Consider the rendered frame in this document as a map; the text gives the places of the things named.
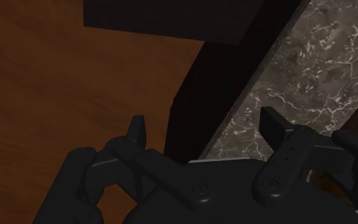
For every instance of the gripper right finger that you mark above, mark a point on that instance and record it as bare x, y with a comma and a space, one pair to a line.
285, 167

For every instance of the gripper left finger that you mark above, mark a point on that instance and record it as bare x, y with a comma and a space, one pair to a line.
166, 173

